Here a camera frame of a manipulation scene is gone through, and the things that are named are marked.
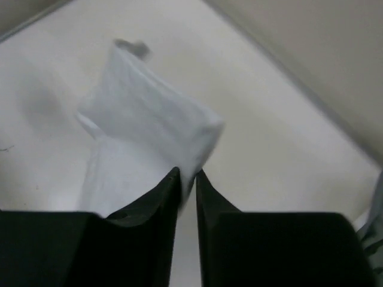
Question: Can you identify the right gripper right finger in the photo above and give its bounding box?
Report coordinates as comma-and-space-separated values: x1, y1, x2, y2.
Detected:
196, 172, 377, 286

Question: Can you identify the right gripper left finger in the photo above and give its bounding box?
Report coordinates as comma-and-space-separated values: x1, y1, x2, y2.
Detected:
1, 168, 181, 286

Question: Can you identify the white skirt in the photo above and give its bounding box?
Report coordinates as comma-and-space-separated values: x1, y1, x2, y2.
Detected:
77, 39, 224, 217

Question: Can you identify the grey skirt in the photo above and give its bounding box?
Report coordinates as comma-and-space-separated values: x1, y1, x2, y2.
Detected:
357, 172, 382, 275

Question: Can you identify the aluminium table frame rail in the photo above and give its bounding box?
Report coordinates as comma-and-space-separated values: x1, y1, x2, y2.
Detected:
0, 0, 71, 42

